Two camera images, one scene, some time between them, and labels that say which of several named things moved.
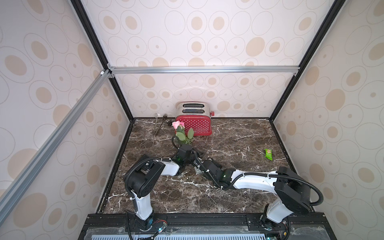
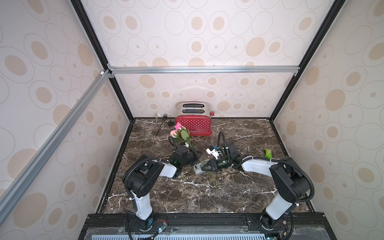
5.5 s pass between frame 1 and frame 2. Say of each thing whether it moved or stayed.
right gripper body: moved
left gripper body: stayed
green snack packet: stayed
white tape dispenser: stayed
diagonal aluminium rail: stayed
